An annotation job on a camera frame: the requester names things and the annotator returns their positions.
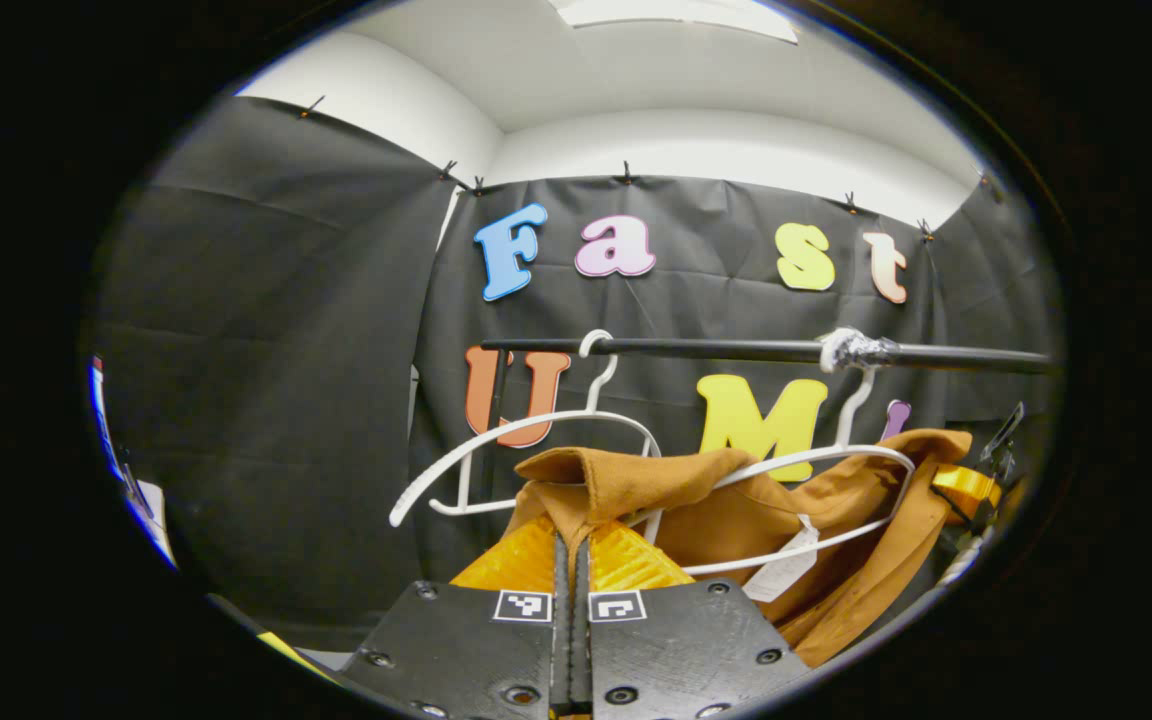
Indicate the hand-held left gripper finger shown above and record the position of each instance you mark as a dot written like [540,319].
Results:
[562,620]
[582,620]

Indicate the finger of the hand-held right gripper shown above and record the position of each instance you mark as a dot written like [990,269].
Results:
[966,490]

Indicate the brown shirt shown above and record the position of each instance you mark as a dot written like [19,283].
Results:
[736,520]

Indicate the white clothes hanger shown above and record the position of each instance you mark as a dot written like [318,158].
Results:
[851,410]
[496,433]

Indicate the black clothes rack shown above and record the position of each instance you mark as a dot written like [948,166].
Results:
[716,350]

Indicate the silver tape wrap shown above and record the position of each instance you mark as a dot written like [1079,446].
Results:
[856,350]

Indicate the black backdrop cloth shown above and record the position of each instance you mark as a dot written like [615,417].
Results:
[286,350]

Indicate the white desk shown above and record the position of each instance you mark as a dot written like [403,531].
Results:
[158,525]

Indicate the ceiling light panel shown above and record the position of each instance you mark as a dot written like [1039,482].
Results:
[676,15]

